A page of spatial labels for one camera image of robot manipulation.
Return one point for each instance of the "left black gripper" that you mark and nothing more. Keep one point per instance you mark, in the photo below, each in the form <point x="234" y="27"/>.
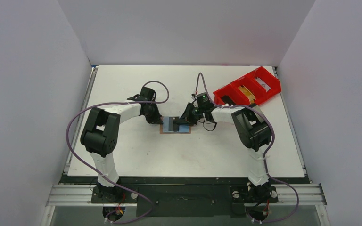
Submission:
<point x="156" y="120"/>

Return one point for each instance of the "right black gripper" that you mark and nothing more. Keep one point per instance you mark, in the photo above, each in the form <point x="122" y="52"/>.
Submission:
<point x="187" y="111"/>

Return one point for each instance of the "dark grey card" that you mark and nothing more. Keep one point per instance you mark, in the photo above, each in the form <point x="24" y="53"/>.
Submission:
<point x="174" y="124"/>

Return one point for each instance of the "brown leather card holder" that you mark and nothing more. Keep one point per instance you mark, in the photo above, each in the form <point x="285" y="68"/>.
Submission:
<point x="164" y="127"/>

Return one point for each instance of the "white patterned card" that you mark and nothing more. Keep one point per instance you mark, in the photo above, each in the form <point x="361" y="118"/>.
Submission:
<point x="263" y="84"/>

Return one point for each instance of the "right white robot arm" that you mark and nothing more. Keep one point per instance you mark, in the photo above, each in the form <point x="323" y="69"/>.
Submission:
<point x="254" y="132"/>

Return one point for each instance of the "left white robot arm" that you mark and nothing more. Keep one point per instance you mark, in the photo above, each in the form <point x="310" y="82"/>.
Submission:
<point x="100" y="132"/>

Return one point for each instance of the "black card in bin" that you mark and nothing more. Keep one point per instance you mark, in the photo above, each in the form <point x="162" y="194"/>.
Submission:
<point x="227" y="100"/>

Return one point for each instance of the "yellow card in bin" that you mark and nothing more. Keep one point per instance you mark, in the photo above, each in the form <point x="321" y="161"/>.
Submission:
<point x="249" y="95"/>

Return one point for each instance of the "red three-compartment bin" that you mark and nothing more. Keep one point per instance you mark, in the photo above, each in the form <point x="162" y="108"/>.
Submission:
<point x="248" y="80"/>

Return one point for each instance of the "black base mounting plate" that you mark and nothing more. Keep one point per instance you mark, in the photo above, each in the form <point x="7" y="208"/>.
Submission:
<point x="187" y="197"/>

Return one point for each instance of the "aluminium frame rail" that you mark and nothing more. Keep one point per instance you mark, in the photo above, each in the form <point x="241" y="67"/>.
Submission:
<point x="81" y="195"/>

